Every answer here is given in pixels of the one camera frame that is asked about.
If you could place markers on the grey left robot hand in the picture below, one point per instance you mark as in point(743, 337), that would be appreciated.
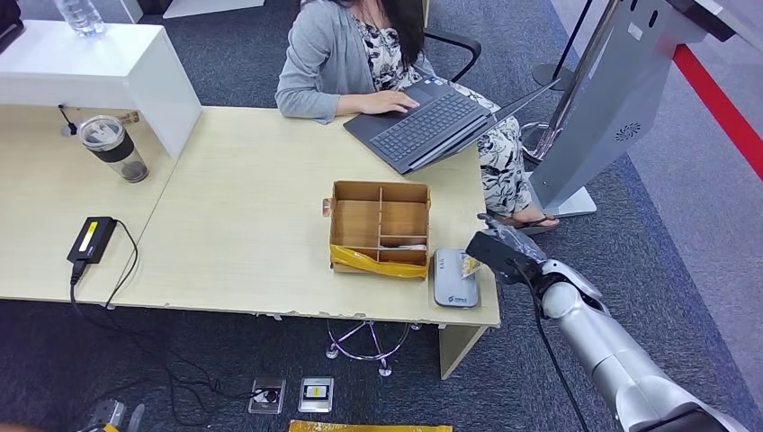
point(107, 414)

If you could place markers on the person's right hand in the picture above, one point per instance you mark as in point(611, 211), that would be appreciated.
point(387, 102)

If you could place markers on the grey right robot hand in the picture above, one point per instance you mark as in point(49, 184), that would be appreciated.
point(512, 238)

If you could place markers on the colourful ID card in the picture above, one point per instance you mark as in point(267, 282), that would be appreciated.
point(470, 266)

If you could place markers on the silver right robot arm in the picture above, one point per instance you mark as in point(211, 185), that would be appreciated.
point(614, 358)

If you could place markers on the grey card reader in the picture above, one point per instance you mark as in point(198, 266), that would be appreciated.
point(453, 289)

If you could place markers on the person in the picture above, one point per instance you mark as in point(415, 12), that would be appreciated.
point(325, 54)

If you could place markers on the white key card stack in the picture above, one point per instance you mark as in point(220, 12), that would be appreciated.
point(408, 247)

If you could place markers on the brown patterned card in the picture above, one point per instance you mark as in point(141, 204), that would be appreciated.
point(326, 207)

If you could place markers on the dark grey laptop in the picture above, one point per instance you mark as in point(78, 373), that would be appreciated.
point(423, 125)

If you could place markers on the black office chair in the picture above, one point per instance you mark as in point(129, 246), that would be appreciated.
point(468, 44)

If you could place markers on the cardboard divider box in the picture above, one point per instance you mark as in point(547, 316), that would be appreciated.
point(357, 223)

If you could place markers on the grey kiosk stand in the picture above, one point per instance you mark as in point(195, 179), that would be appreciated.
point(602, 107)

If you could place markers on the steel floor socket with plug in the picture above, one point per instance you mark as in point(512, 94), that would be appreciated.
point(266, 395)

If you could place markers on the black adapter with yellow label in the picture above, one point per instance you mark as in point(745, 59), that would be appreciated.
point(92, 238)

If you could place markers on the chrome stool base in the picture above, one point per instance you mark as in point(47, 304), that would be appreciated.
point(369, 352)

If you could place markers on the white cabinet base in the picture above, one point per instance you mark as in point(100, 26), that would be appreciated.
point(208, 7)

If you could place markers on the steel floor socket plate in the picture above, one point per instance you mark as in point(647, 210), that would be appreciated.
point(316, 395)

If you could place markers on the yellow floor tape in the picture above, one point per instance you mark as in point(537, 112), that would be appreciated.
point(369, 427)

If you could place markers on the clear tumbler with black band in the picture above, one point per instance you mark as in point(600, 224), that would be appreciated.
point(116, 152)

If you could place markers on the white desk shelf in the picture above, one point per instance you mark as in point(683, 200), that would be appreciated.
point(89, 65)

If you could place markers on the clear water bottle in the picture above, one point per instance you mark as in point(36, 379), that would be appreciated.
point(80, 15)

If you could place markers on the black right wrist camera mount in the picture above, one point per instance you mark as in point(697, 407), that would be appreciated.
point(495, 256)

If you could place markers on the black stanchion post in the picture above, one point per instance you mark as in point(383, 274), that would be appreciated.
point(551, 74)

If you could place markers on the chrome stanchion post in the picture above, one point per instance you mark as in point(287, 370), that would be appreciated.
point(575, 71)

